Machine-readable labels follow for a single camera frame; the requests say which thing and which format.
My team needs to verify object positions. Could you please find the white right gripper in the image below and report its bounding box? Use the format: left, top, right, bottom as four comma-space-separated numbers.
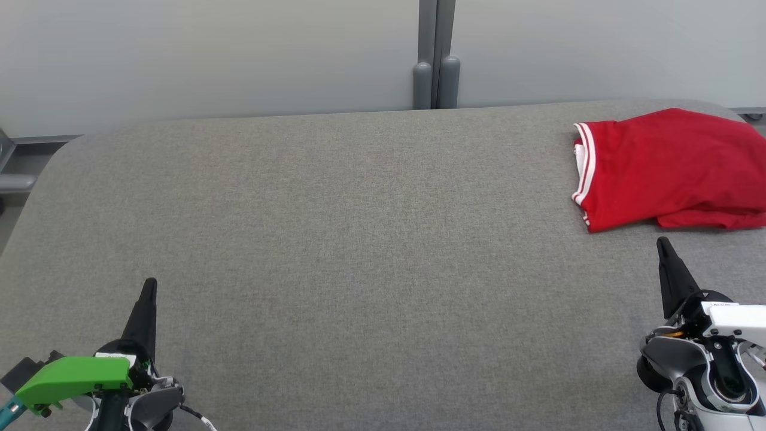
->
656, 236, 766, 349

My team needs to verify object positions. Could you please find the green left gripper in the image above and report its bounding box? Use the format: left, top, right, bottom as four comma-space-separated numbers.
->
15, 277, 159, 417

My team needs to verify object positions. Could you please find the red and white jersey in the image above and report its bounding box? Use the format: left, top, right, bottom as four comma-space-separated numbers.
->
572, 108, 766, 233

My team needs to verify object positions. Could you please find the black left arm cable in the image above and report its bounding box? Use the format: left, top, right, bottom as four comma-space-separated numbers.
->
178, 404, 217, 431

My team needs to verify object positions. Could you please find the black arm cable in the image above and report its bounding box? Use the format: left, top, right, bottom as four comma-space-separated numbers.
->
178, 404, 217, 431
655, 386, 689, 431

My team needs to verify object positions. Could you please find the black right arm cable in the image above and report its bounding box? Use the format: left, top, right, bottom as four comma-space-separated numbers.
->
655, 386, 689, 431

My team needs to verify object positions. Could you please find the teal left camera connector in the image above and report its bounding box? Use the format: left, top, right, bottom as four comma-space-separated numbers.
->
0, 395, 26, 427

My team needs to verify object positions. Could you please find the grey metal frame bar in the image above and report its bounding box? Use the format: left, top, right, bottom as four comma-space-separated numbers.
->
0, 128, 83, 193

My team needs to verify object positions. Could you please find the grey partition post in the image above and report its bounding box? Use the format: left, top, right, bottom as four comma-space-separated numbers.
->
412, 0, 461, 110

